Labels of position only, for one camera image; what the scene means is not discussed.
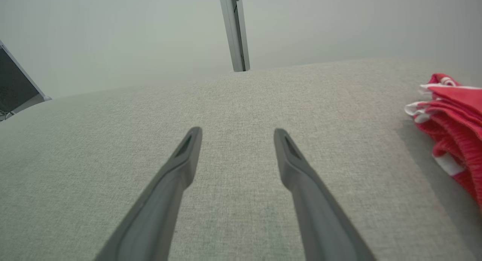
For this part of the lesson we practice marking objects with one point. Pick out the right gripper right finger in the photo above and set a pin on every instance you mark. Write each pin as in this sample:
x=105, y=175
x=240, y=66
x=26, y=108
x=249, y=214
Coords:
x=312, y=204

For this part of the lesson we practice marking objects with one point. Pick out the red and white t-shirt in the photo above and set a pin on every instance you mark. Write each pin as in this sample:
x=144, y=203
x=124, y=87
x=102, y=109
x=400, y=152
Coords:
x=455, y=121

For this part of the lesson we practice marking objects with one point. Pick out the grey partition post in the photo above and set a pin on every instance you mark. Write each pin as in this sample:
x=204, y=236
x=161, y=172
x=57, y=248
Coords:
x=235, y=31

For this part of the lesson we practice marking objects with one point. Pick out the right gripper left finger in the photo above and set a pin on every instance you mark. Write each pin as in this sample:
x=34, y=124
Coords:
x=162, y=200

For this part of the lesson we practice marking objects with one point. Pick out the dark panel with white frame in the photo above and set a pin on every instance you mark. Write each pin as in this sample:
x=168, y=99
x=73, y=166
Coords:
x=17, y=84

